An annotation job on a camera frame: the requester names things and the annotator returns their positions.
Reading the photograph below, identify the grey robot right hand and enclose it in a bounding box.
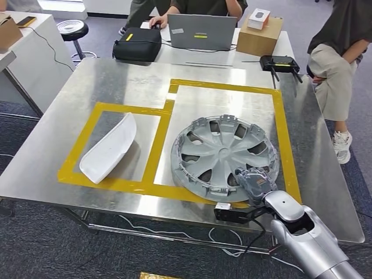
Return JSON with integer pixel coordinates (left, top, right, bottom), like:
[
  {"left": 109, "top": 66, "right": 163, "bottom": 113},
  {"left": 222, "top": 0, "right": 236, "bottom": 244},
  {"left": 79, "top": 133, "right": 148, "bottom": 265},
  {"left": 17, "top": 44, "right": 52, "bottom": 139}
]
[{"left": 234, "top": 167, "right": 278, "bottom": 208}]

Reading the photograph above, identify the grey plastic wheel hubcap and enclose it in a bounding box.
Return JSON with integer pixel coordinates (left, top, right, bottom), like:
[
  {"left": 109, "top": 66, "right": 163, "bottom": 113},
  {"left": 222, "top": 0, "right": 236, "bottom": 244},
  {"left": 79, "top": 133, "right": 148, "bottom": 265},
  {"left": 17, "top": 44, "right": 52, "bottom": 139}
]
[{"left": 170, "top": 113, "right": 280, "bottom": 204}]

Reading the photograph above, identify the white curved plastic part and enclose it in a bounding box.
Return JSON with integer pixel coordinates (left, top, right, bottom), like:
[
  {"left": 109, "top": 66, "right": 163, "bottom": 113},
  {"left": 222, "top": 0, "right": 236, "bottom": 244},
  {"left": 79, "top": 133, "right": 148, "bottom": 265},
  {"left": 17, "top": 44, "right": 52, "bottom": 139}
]
[{"left": 79, "top": 112, "right": 137, "bottom": 185}]

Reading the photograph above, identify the steel workbench table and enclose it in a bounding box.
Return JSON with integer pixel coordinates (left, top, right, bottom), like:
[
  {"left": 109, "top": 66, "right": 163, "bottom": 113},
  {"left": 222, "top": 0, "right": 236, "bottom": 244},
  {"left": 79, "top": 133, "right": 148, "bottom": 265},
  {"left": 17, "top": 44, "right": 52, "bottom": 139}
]
[{"left": 0, "top": 57, "right": 365, "bottom": 256}]

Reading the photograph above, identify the large yellow tape square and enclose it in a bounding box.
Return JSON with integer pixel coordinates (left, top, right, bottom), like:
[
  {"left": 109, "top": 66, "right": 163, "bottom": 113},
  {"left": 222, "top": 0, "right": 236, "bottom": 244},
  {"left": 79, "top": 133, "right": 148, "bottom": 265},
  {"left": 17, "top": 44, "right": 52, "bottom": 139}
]
[{"left": 153, "top": 78, "right": 303, "bottom": 206}]

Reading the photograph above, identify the black router with antennas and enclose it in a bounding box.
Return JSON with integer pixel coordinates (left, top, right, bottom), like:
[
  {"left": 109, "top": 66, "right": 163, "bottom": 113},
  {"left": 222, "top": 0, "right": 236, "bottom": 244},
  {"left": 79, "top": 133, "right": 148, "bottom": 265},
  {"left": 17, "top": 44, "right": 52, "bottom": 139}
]
[{"left": 259, "top": 54, "right": 303, "bottom": 90}]

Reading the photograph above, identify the small yellow tape square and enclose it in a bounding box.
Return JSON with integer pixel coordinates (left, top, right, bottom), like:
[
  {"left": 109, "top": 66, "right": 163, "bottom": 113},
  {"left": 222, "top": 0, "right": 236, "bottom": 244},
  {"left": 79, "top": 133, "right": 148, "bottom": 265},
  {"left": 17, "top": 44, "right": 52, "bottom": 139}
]
[{"left": 57, "top": 101, "right": 175, "bottom": 195}]

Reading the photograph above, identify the person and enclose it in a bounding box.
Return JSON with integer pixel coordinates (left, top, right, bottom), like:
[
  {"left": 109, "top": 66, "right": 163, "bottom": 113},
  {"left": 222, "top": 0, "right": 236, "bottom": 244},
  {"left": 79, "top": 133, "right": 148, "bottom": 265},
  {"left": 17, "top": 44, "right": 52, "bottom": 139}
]
[
  {"left": 118, "top": 0, "right": 249, "bottom": 38},
  {"left": 306, "top": 0, "right": 372, "bottom": 166}
]

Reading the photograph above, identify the yellow floor tape square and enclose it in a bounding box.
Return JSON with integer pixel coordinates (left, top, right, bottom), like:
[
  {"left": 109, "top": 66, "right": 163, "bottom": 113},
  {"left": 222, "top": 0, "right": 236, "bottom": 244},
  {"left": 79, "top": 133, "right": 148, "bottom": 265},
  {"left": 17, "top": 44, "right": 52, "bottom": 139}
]
[{"left": 140, "top": 271, "right": 181, "bottom": 279}]

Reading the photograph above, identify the small white orange box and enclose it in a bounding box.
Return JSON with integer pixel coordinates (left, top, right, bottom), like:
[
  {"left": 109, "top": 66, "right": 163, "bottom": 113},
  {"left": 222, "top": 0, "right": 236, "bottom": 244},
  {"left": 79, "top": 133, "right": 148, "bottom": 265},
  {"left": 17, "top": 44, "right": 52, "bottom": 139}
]
[{"left": 247, "top": 8, "right": 271, "bottom": 31}]

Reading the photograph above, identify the grey laptop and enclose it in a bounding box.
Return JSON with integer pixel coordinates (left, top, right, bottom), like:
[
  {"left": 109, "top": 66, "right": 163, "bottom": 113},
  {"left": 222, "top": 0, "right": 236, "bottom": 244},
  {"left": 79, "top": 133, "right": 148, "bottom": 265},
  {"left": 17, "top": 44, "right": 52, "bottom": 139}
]
[{"left": 167, "top": 13, "right": 238, "bottom": 51}]

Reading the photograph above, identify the black zipped bag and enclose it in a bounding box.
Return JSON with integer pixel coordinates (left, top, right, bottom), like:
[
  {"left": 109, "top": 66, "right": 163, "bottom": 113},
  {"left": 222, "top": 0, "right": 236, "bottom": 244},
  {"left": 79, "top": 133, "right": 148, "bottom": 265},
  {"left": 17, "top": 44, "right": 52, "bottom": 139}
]
[{"left": 112, "top": 26, "right": 162, "bottom": 63}]

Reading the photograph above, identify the black round stool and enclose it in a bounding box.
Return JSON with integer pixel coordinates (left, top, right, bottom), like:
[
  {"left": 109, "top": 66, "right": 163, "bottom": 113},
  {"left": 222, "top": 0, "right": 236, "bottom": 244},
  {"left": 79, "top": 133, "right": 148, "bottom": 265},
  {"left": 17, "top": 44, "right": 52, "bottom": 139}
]
[{"left": 56, "top": 19, "right": 98, "bottom": 65}]

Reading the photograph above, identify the white desk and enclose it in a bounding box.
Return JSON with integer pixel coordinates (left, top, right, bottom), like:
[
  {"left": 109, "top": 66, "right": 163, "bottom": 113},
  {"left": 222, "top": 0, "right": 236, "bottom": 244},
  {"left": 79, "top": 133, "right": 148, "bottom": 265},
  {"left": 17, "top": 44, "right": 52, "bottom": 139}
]
[{"left": 0, "top": 10, "right": 76, "bottom": 117}]

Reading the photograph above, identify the smartphone with yellow edge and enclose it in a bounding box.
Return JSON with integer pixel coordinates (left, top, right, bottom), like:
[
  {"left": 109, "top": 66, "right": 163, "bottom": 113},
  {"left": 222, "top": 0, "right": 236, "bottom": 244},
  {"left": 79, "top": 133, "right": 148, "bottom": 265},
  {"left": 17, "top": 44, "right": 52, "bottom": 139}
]
[{"left": 16, "top": 15, "right": 38, "bottom": 29}]

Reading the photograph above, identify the open brown cardboard box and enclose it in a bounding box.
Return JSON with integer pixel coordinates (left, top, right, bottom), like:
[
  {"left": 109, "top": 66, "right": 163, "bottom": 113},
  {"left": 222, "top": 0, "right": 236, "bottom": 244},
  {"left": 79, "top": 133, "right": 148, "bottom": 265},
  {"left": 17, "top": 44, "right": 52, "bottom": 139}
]
[{"left": 0, "top": 13, "right": 24, "bottom": 51}]

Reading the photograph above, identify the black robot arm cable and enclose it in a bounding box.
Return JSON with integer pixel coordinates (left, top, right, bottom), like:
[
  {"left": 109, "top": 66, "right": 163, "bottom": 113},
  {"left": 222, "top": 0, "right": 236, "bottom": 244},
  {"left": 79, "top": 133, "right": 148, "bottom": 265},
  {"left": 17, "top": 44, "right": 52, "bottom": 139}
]
[{"left": 244, "top": 209, "right": 266, "bottom": 256}]

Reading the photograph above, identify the white cable under workbench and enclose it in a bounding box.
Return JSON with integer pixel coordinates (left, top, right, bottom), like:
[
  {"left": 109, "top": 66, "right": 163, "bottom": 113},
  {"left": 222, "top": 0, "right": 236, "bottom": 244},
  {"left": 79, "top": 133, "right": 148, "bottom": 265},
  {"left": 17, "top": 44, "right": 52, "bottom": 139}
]
[{"left": 118, "top": 213, "right": 305, "bottom": 273}]

